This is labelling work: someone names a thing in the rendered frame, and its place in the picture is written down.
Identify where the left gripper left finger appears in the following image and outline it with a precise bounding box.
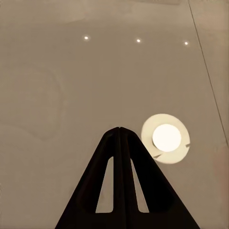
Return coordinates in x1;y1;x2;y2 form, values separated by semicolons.
55;127;127;229

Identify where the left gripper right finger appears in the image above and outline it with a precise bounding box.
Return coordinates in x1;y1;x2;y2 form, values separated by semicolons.
120;127;200;229

